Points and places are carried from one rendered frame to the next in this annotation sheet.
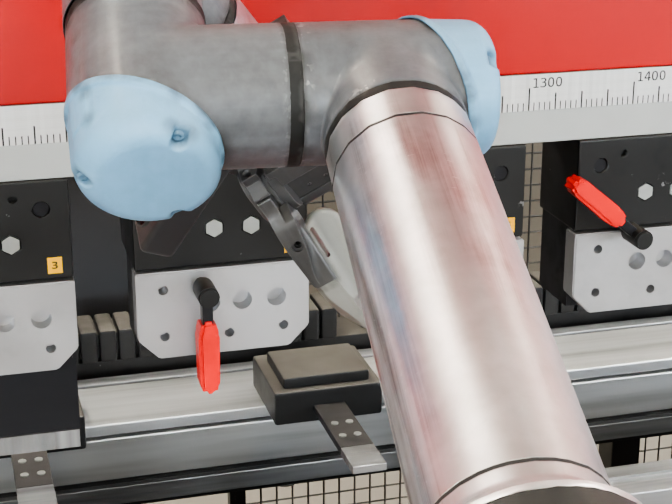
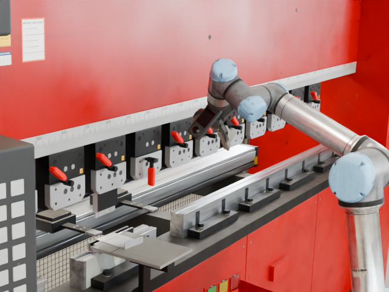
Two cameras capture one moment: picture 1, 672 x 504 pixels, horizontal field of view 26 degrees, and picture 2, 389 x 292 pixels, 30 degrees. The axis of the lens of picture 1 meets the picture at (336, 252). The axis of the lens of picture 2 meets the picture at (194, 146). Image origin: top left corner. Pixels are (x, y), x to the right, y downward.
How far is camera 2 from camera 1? 172 cm
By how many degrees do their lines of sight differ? 41
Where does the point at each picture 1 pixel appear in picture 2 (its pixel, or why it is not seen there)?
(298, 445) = (107, 218)
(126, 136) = (261, 105)
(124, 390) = not seen: hidden behind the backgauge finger
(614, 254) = (205, 141)
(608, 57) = (204, 94)
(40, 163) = (121, 131)
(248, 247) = (152, 148)
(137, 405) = not seen: hidden behind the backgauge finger
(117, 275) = not seen: hidden behind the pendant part
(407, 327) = (324, 124)
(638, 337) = (160, 176)
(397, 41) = (277, 87)
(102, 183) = (254, 115)
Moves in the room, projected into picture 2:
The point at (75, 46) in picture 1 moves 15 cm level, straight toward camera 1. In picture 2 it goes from (237, 92) to (283, 99)
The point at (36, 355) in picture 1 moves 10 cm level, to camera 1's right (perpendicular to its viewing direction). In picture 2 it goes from (119, 182) to (144, 177)
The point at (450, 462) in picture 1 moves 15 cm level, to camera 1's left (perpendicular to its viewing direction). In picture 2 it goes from (347, 138) to (312, 145)
